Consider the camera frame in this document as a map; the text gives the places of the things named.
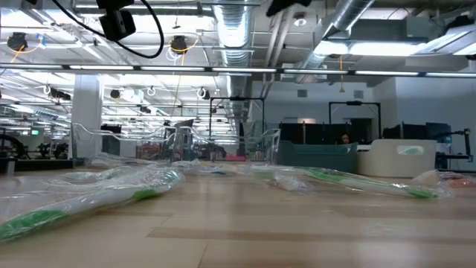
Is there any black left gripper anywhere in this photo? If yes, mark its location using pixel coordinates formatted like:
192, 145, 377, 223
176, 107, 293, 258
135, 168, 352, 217
96, 0, 135, 10

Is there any round ceiling fixture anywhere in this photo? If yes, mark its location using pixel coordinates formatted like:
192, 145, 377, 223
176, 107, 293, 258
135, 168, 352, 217
292, 12, 308, 28

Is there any white building pillar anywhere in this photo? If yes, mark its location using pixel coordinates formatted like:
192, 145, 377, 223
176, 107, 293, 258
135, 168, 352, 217
71, 74, 103, 160

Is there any black monitor row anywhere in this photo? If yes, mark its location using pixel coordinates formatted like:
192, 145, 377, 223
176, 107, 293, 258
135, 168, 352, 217
278, 121, 369, 145
382, 122, 453, 144

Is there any black cabinet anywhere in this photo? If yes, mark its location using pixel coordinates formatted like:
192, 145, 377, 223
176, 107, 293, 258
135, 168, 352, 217
100, 124, 123, 161

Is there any clear plastic bin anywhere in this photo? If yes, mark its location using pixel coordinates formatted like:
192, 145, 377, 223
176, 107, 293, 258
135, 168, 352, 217
71, 121, 283, 167

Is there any teal plastic bin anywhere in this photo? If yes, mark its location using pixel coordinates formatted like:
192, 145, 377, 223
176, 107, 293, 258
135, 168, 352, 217
275, 140, 360, 174

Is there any black background equipment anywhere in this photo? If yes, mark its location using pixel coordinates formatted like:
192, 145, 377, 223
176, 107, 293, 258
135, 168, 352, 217
35, 141, 70, 160

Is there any black bench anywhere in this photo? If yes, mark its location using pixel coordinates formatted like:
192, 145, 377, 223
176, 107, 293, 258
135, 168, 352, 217
0, 159, 75, 173

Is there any blue white toothbrush in wrapper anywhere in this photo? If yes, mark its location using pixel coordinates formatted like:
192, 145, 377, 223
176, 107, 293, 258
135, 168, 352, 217
178, 159, 239, 176

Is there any white plastic bin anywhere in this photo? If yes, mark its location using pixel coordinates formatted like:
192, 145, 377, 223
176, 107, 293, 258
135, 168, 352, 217
357, 138, 437, 178

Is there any black background stand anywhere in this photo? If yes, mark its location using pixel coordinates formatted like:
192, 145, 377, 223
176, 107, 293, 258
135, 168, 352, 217
433, 128, 474, 163

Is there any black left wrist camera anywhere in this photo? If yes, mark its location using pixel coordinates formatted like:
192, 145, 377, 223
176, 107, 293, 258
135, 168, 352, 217
98, 9, 137, 42

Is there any black camera cable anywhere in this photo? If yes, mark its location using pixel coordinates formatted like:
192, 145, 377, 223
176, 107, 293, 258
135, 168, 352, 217
51, 0, 166, 60

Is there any silver round air duct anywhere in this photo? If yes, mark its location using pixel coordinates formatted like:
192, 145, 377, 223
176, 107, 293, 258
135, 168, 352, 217
212, 0, 258, 126
297, 0, 376, 71

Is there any black ceiling-mounted camera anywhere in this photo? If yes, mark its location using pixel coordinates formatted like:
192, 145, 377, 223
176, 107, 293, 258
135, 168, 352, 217
170, 35, 189, 55
6, 31, 30, 52

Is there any long ceiling light rail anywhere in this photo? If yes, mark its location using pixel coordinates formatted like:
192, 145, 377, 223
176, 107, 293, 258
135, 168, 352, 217
0, 63, 476, 79

